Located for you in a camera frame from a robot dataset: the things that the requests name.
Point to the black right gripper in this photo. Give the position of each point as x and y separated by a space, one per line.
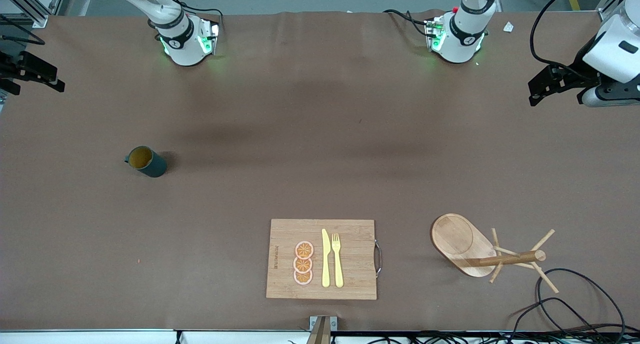
14 67

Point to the brown table cover mat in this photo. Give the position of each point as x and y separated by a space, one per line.
320 134

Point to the wooden mug rack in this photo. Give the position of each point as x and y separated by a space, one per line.
457 239

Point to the yellow plastic knife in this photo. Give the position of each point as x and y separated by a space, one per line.
326 264

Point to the white paper scrap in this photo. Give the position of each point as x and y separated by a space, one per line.
508 27

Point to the dark teal cup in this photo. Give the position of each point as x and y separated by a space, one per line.
152 166

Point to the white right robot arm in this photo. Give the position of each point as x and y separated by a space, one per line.
182 49

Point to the aluminium frame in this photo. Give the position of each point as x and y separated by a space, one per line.
37 20

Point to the orange slice toy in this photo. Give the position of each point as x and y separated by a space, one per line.
302 265
303 277
304 250

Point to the yellow plastic fork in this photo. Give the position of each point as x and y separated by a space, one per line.
338 269

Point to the grey metal bracket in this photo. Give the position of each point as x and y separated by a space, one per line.
332 324

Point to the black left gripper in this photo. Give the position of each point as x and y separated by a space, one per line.
573 77

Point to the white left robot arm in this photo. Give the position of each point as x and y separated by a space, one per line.
462 39

